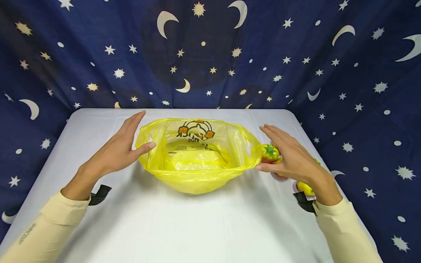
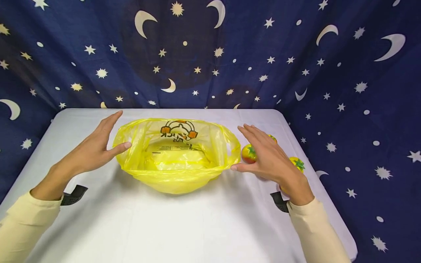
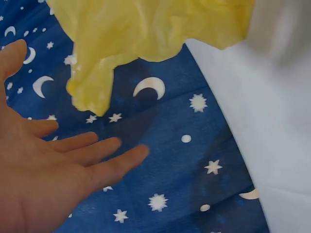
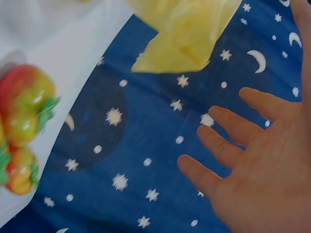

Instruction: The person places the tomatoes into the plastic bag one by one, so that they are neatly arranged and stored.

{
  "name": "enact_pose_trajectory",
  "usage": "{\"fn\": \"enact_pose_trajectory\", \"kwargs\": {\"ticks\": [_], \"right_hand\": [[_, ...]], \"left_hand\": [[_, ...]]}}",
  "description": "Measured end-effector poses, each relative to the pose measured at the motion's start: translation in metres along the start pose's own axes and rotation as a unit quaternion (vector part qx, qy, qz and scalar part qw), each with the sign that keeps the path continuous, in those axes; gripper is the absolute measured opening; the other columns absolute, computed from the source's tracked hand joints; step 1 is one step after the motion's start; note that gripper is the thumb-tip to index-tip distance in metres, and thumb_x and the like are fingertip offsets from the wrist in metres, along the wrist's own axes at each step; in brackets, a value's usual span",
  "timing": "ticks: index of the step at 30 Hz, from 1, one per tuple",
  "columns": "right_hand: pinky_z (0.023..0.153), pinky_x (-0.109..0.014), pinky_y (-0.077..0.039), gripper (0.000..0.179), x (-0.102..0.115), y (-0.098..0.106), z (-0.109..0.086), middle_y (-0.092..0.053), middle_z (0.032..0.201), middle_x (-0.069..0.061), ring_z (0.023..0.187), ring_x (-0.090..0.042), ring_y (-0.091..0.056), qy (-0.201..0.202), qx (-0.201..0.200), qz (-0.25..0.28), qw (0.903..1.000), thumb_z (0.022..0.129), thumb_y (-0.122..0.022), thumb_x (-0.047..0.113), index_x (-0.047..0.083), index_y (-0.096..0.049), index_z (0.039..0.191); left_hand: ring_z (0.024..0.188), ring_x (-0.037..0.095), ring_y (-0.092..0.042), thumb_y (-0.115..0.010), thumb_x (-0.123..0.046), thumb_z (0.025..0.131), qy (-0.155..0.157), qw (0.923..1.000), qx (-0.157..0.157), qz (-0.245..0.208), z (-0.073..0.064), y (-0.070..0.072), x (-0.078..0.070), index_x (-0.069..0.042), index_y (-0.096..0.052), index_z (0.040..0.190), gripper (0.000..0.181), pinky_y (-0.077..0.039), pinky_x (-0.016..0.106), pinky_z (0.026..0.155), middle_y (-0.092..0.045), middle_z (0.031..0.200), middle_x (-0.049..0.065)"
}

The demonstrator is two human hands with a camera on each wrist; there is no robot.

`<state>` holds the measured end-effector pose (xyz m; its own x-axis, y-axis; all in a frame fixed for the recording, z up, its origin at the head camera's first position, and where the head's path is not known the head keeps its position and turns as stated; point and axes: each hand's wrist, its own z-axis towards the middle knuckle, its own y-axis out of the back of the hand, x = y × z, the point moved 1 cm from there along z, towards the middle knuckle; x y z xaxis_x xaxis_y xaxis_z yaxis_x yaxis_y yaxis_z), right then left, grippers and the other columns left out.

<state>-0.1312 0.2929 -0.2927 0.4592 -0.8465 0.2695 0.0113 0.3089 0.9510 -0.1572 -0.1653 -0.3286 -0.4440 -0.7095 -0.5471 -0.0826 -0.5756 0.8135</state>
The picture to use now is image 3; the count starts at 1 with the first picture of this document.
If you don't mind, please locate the yellow plastic bag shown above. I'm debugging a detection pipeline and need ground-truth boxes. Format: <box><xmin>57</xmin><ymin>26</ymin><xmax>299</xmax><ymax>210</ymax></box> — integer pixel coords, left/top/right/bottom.
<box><xmin>46</xmin><ymin>0</ymin><xmax>255</xmax><ymax>117</ymax></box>

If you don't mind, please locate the person's left hand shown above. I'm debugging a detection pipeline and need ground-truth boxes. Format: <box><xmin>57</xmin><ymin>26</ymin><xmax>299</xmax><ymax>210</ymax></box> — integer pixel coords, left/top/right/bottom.
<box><xmin>0</xmin><ymin>38</ymin><xmax>150</xmax><ymax>233</ymax></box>

